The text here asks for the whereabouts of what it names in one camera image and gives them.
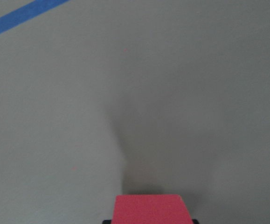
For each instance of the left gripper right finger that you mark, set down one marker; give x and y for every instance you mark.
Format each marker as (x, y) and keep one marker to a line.
(195, 221)

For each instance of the red block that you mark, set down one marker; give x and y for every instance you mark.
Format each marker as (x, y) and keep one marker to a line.
(150, 209)

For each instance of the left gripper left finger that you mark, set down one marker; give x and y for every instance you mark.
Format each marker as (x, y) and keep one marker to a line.
(106, 221)

